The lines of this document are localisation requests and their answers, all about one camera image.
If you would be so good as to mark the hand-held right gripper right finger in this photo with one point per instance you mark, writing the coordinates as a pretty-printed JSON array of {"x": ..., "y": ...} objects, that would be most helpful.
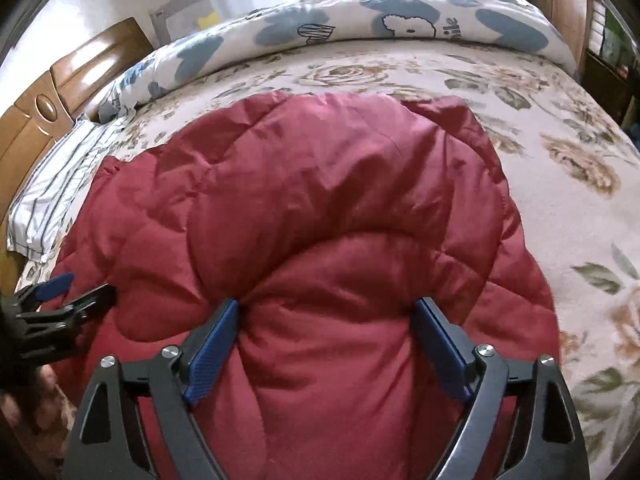
[{"x": 442, "y": 350}]

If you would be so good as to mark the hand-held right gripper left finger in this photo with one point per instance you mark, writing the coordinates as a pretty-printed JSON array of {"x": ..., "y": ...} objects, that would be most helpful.
[{"x": 212, "y": 350}]

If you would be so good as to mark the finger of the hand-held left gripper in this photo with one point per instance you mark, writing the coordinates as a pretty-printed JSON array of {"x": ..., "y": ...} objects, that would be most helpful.
[
  {"x": 92, "y": 300},
  {"x": 55, "y": 285}
]

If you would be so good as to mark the red padded jacket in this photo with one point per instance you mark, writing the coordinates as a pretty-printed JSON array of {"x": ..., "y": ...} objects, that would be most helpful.
[{"x": 325, "y": 210}]

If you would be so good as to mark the striped white pillow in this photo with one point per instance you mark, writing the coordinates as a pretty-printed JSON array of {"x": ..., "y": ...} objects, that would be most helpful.
[{"x": 55, "y": 185}]

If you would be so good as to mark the wooden headboard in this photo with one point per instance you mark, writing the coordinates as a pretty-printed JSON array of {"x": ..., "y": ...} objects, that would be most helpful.
[{"x": 30, "y": 125}]

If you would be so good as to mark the floral bed sheet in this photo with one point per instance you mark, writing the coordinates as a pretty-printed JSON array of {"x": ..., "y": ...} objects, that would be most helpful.
[{"x": 550, "y": 220}]

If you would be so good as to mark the dark shelf unit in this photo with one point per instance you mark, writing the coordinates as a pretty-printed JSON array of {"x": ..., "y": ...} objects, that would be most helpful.
[{"x": 605, "y": 75}]

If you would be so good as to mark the blue flower print quilt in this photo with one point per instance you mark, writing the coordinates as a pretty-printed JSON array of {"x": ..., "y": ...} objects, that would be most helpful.
[{"x": 350, "y": 15}]

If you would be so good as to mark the wooden wardrobe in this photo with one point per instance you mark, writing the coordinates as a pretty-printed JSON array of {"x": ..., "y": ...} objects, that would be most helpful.
[{"x": 565, "y": 0}]

